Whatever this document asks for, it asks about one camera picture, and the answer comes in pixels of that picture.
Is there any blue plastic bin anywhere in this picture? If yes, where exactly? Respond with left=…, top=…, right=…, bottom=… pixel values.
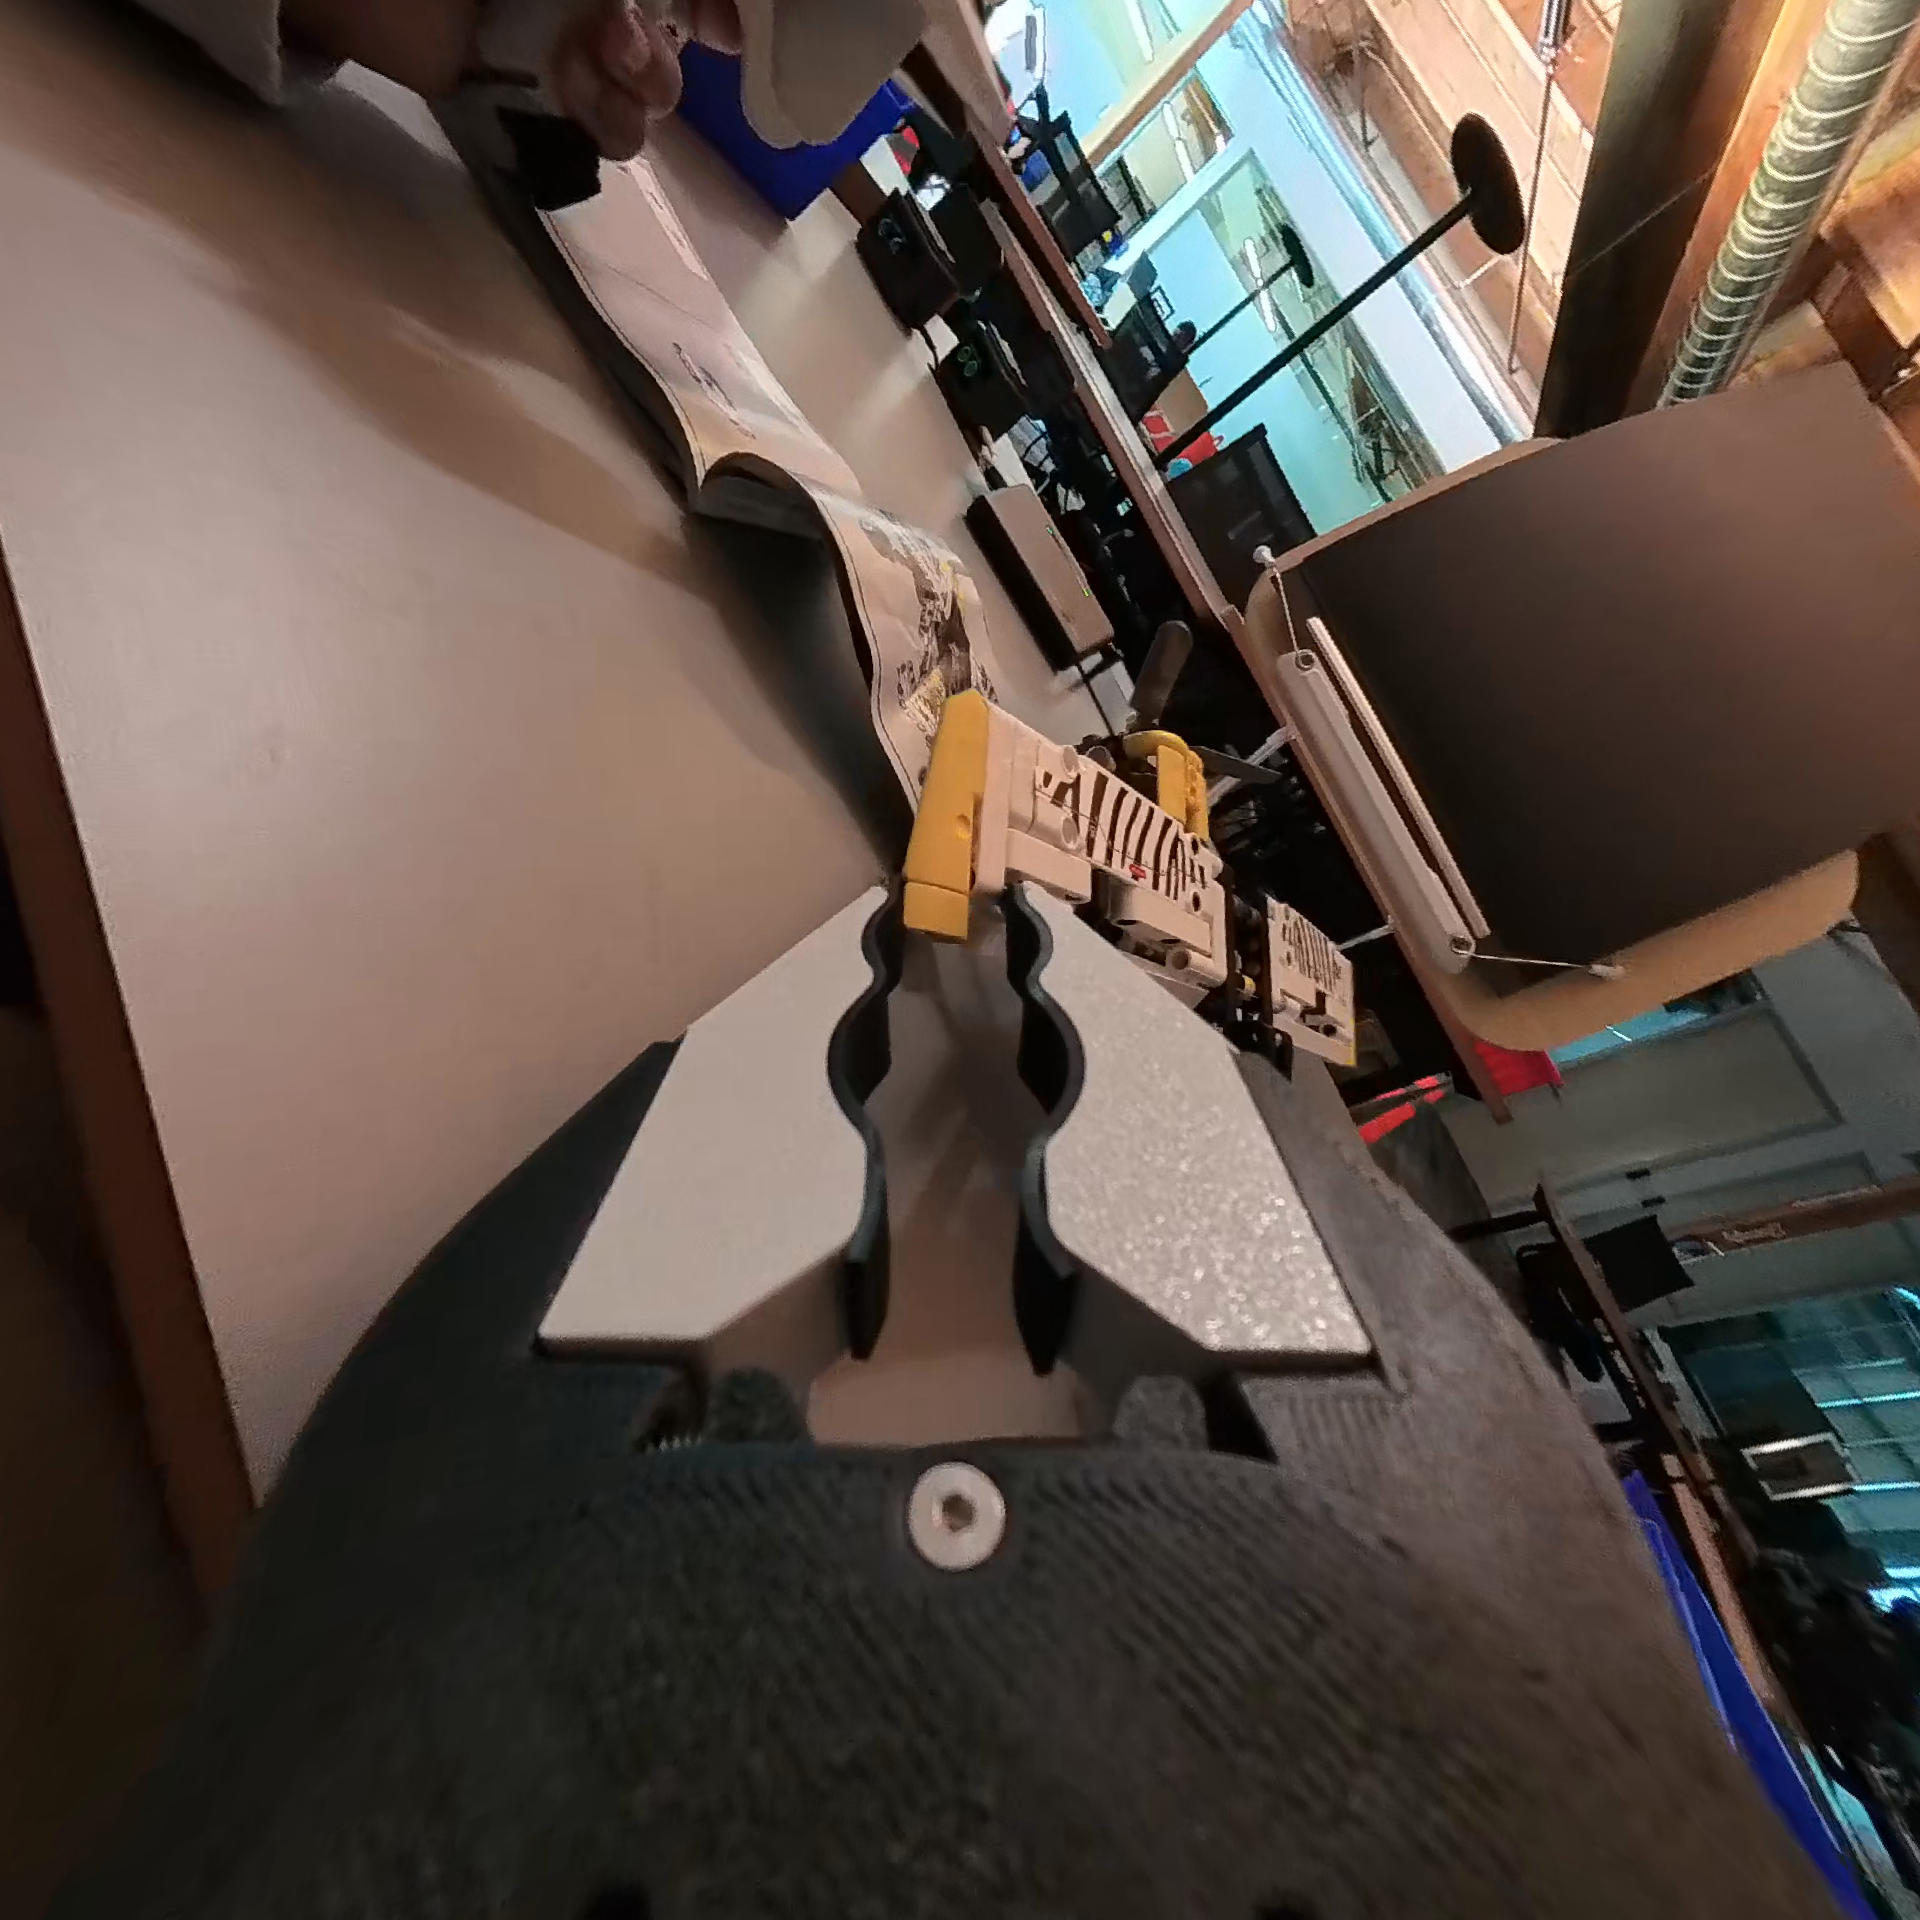
left=1616, top=1477, right=1869, bottom=1920
left=673, top=40, right=921, bottom=224

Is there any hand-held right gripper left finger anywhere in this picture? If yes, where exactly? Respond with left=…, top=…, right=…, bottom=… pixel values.
left=536, top=885, right=912, bottom=1364

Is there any black floor lamp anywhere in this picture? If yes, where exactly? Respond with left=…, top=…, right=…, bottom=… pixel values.
left=1200, top=221, right=1325, bottom=426
left=1153, top=114, right=1532, bottom=471

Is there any black flat power box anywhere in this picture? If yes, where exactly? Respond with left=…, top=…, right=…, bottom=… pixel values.
left=965, top=484, right=1122, bottom=671

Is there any yellow white lego airplane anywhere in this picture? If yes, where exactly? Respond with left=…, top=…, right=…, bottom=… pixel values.
left=900, top=691, right=1362, bottom=1079

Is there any black portable power station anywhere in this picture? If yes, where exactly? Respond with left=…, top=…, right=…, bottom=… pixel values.
left=928, top=319, right=1041, bottom=442
left=853, top=182, right=1010, bottom=327

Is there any red storage bin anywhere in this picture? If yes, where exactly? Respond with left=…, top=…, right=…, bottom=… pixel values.
left=1352, top=1050, right=1562, bottom=1144

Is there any lego instruction booklet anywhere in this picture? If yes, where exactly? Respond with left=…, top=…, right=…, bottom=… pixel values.
left=538, top=147, right=1010, bottom=811

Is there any black tablet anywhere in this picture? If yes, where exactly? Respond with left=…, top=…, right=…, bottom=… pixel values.
left=1286, top=364, right=1920, bottom=944

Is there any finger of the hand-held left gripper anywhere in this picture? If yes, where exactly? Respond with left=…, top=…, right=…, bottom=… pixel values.
left=738, top=0, right=928, bottom=154

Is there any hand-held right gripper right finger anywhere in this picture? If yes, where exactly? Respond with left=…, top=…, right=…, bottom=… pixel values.
left=1002, top=885, right=1378, bottom=1375

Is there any silver ventilation duct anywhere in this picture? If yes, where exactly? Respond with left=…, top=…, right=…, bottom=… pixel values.
left=1654, top=0, right=1920, bottom=408

